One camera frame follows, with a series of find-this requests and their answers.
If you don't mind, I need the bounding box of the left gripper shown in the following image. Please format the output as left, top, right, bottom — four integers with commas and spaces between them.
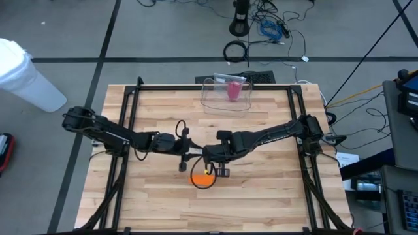
153, 127, 204, 173

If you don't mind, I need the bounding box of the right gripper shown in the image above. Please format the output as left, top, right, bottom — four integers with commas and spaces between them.
202, 130, 249, 178

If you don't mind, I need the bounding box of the pink elastic bandage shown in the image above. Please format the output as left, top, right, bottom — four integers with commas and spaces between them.
227, 81, 242, 102

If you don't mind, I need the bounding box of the clear plastic bin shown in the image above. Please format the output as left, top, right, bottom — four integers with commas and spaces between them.
199, 77, 254, 118

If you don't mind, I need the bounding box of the black keyboard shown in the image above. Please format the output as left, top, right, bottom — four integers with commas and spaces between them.
194, 70, 277, 85

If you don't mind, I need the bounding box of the white paper sheet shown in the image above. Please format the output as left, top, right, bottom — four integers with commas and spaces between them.
335, 151, 361, 170

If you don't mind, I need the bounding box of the black floor stand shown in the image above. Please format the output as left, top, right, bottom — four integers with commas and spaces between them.
228, 0, 251, 37

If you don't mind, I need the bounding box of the black power strip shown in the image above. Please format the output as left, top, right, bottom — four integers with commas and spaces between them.
276, 20, 291, 39

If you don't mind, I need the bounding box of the grey desk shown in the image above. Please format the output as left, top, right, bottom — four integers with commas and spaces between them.
380, 80, 418, 235

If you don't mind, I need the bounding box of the white trash bin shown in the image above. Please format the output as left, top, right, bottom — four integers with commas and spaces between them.
0, 37, 68, 114

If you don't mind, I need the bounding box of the black monitor device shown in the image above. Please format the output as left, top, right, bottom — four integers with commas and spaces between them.
395, 68, 418, 119

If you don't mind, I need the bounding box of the red and black case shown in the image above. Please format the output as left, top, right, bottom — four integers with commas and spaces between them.
0, 132, 16, 174

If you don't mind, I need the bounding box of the black keypad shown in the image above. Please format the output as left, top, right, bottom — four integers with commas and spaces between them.
398, 189, 418, 233

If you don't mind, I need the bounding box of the left gripper cable loop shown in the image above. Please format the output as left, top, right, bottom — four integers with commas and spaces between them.
174, 119, 191, 138

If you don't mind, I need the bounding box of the gripper cable loop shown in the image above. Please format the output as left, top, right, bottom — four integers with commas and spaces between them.
189, 155, 218, 191
174, 119, 191, 138

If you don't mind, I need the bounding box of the right gripper cable loop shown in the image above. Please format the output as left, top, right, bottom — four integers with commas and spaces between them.
189, 155, 218, 191

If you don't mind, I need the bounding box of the coiled black cable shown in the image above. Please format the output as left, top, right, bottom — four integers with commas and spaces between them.
222, 40, 248, 63

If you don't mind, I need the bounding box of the blue cable bundle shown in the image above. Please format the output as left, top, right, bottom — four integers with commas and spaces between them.
259, 19, 284, 42

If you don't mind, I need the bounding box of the yellow floor cable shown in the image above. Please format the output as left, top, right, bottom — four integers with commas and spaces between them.
325, 84, 383, 109

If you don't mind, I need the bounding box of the long black cable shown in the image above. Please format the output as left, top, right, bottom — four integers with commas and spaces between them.
325, 0, 415, 107

